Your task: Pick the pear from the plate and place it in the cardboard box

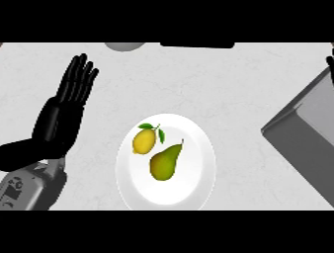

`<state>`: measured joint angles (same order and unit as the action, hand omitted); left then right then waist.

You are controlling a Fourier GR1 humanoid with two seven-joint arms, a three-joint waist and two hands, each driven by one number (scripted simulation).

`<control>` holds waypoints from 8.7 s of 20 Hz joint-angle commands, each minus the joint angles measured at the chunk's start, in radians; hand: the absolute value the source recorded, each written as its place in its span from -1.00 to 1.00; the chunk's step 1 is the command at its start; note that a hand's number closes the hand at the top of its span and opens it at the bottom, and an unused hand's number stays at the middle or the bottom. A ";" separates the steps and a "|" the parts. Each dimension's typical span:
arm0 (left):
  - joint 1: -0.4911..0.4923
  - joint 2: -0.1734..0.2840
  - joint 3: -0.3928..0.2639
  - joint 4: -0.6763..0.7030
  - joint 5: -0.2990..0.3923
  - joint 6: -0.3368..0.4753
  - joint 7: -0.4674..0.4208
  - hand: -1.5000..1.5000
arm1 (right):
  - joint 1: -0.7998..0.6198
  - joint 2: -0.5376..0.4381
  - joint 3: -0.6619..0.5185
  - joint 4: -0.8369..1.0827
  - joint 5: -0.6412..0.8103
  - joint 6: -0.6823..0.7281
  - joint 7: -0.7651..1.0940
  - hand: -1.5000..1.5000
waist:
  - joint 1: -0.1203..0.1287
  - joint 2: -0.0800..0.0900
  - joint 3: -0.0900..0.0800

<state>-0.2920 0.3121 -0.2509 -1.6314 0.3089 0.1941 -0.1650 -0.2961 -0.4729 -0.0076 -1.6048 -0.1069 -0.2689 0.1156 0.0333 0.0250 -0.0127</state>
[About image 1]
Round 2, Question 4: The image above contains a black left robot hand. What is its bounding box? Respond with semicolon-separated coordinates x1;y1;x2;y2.
0;53;100;173

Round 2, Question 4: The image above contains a grey box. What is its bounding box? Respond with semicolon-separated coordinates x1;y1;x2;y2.
260;65;334;211

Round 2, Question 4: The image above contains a green pear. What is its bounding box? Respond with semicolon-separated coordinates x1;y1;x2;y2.
149;138;185;182

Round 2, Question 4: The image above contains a white oval plate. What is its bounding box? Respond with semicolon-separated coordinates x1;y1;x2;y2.
115;113;219;211

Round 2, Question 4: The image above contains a yellow lemon with leaves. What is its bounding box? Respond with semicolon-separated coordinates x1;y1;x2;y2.
131;123;167;155

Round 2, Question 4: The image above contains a grey rounded object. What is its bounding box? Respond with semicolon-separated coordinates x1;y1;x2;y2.
103;42;146;52

